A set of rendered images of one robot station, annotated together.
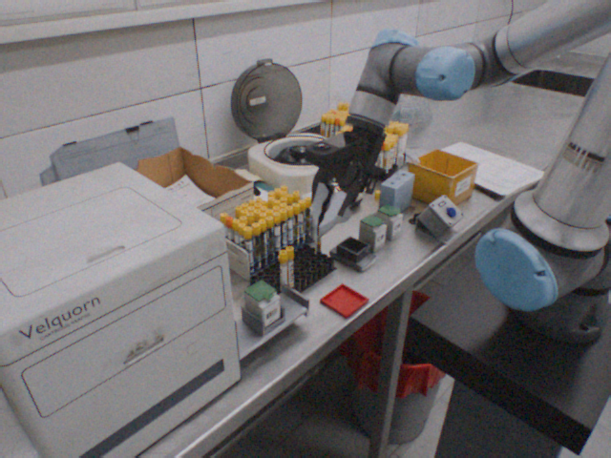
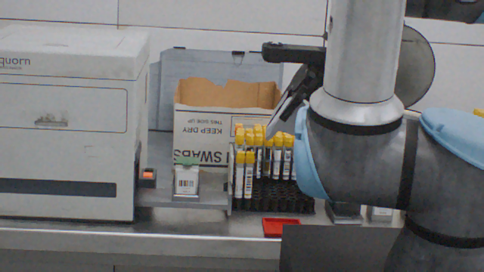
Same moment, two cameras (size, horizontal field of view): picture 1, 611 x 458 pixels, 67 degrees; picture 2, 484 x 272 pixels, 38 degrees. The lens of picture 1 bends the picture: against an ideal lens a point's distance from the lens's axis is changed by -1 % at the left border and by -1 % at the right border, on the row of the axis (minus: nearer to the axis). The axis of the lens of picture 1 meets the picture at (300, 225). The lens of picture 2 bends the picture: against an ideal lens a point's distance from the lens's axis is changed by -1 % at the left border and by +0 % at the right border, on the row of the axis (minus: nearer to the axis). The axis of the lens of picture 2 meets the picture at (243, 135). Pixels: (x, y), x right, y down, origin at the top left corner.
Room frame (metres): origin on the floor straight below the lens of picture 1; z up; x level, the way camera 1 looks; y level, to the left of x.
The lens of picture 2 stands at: (-0.22, -0.80, 1.37)
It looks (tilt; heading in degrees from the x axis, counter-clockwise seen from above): 16 degrees down; 42
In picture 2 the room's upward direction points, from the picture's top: 4 degrees clockwise
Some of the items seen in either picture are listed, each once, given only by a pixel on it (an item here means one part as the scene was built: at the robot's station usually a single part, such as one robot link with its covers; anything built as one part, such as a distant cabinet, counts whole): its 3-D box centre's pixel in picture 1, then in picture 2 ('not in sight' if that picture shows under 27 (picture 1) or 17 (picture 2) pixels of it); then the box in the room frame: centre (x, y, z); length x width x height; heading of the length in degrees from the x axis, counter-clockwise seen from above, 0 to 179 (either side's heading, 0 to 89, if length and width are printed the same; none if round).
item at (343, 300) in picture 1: (344, 300); (282, 227); (0.69, -0.08, 0.88); 0.07 x 0.07 x 0.01; 46
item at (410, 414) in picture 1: (391, 370); not in sight; (1.08, -0.31, 0.22); 0.38 x 0.37 x 0.44; 136
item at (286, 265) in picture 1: (292, 256); (269, 176); (0.77, 0.02, 0.93); 0.17 x 0.09 x 0.11; 136
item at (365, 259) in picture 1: (352, 251); (344, 206); (0.83, -0.11, 0.89); 0.09 x 0.05 x 0.04; 48
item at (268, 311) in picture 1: (262, 306); (187, 179); (0.60, 0.07, 0.95); 0.05 x 0.04 x 0.06; 46
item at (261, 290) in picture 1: (262, 292); (187, 162); (0.60, 0.07, 0.98); 0.05 x 0.04 x 0.01; 46
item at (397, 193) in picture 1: (395, 197); not in sight; (1.03, -0.24, 0.92); 0.10 x 0.07 x 0.10; 142
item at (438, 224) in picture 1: (433, 214); not in sight; (0.96, -0.32, 0.92); 0.13 x 0.07 x 0.08; 46
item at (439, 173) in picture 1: (441, 178); not in sight; (1.12, -0.38, 0.92); 0.13 x 0.13 x 0.10; 43
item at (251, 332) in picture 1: (253, 324); (173, 192); (0.58, 0.08, 0.92); 0.21 x 0.07 x 0.05; 136
